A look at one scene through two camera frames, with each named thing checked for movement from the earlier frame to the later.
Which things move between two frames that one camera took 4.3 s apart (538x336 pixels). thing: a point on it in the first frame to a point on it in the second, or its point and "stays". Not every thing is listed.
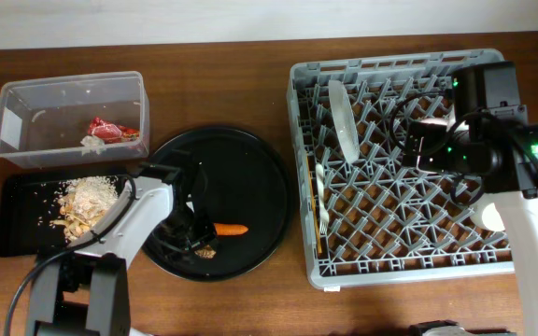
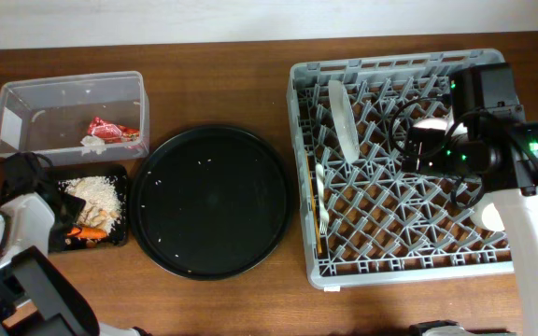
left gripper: [205, 234] to [76, 206]
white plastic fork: [324, 217] stays
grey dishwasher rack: [369, 218] stays
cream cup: [485, 215] stays
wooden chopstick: [314, 206] stays
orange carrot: [228, 229] to [87, 232]
